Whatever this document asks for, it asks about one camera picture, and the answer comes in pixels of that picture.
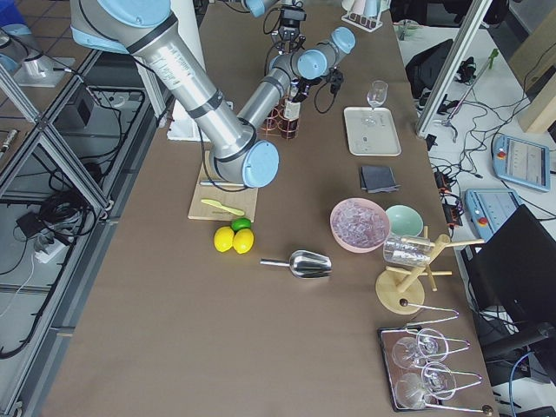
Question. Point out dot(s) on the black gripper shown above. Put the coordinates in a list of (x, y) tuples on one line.
[(303, 85), (287, 33)]

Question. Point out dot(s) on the tea bottle taken out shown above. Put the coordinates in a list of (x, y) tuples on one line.
[(290, 119)]

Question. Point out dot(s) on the copper wire bottle basket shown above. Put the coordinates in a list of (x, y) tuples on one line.
[(272, 124)]

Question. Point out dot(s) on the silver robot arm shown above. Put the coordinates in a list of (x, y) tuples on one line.
[(150, 30), (269, 9)]

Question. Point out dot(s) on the wine glass on tray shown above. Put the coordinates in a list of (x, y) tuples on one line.
[(376, 96)]

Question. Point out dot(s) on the white serving tray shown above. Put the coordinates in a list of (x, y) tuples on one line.
[(371, 132)]

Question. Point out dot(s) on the white cup rack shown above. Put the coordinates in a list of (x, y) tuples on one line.
[(364, 14)]

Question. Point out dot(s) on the dark grey folded cloth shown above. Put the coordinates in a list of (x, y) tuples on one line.
[(376, 179)]

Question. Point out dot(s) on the bamboo cutting board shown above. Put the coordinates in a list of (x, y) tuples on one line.
[(244, 200)]

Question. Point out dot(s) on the yellow plastic knife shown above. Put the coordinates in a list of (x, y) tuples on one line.
[(218, 205)]

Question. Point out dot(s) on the pink bowl with ice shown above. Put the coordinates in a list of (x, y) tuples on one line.
[(359, 225)]

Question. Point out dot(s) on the green lime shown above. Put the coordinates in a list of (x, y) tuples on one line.
[(240, 224)]

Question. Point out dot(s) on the mint green bowl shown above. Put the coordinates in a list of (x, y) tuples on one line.
[(404, 220)]

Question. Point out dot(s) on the whole yellow lemon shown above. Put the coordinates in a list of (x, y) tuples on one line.
[(223, 239)]

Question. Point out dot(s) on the steel ice scoop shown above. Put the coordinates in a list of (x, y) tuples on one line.
[(304, 264)]

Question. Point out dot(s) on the clear glass mug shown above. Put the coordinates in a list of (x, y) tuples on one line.
[(407, 250)]

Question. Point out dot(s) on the near teach pendant tablet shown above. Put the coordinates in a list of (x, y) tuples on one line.
[(489, 209)]

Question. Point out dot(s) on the teach pendant tablet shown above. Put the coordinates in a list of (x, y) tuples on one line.
[(523, 162), (489, 209)]

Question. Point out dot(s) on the wooden cup tree stand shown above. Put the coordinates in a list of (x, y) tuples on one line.
[(398, 287)]

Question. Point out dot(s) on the far teach pendant tablet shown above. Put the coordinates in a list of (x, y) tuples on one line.
[(523, 162)]

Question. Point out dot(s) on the black monitor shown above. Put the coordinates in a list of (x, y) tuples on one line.
[(515, 269)]

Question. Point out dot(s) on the upper hanging wine glass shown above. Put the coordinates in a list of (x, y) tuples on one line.
[(420, 348)]

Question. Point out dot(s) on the hanging wine glass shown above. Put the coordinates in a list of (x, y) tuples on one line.
[(434, 384), (420, 348)]

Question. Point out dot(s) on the black glass rack tray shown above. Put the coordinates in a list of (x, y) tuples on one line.
[(463, 379)]

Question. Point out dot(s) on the lower hanging wine glass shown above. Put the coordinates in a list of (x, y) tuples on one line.
[(434, 384)]

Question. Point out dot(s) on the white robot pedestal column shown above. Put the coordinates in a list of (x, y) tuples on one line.
[(183, 127)]

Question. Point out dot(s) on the aluminium frame post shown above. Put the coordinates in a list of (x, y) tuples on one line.
[(469, 26)]

